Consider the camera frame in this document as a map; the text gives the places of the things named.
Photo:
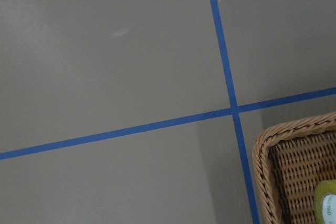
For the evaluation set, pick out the clear yellowish tape roll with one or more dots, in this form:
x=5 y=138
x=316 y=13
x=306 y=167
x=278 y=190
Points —
x=324 y=202

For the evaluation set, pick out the brown wicker basket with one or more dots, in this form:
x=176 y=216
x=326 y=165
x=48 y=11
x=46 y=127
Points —
x=289 y=160

